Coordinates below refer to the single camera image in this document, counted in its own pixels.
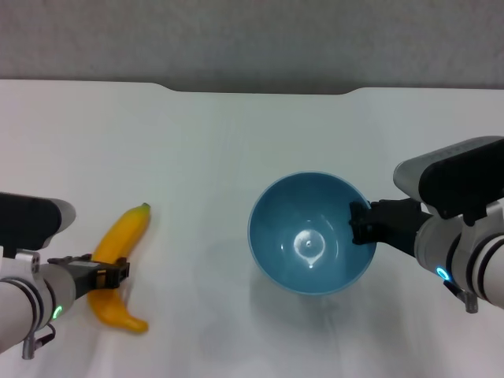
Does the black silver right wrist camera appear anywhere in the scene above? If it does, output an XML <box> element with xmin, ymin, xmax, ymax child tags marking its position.
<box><xmin>393</xmin><ymin>135</ymin><xmax>504</xmax><ymax>228</ymax></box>

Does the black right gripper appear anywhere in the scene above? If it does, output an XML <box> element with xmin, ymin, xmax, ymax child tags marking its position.
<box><xmin>349</xmin><ymin>197</ymin><xmax>433</xmax><ymax>261</ymax></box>

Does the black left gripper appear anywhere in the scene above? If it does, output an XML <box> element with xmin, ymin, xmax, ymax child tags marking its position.
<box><xmin>47</xmin><ymin>254</ymin><xmax>132</xmax><ymax>303</ymax></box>

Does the left arm cable plug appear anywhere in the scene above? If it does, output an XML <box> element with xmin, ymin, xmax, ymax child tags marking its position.
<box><xmin>20</xmin><ymin>321</ymin><xmax>57</xmax><ymax>361</ymax></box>

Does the yellow banana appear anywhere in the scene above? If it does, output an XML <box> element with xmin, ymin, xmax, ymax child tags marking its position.
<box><xmin>87</xmin><ymin>202</ymin><xmax>152</xmax><ymax>335</ymax></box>

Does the blue bowl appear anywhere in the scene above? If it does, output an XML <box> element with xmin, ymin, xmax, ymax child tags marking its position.
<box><xmin>247</xmin><ymin>170</ymin><xmax>376</xmax><ymax>297</ymax></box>

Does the arm cable plug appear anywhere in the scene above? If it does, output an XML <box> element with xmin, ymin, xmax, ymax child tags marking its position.
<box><xmin>20</xmin><ymin>321</ymin><xmax>57</xmax><ymax>361</ymax></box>
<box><xmin>442</xmin><ymin>278</ymin><xmax>480</xmax><ymax>314</ymax></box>

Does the right arm cable plug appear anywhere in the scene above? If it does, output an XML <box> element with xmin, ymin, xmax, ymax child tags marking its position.
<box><xmin>442</xmin><ymin>278</ymin><xmax>480</xmax><ymax>314</ymax></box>

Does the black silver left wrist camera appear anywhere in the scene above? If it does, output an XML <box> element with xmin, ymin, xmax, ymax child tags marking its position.
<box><xmin>0</xmin><ymin>191</ymin><xmax>77</xmax><ymax>254</ymax></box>

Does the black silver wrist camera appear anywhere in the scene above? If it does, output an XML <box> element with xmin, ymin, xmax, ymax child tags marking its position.
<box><xmin>0</xmin><ymin>191</ymin><xmax>77</xmax><ymax>254</ymax></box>
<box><xmin>393</xmin><ymin>135</ymin><xmax>504</xmax><ymax>228</ymax></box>

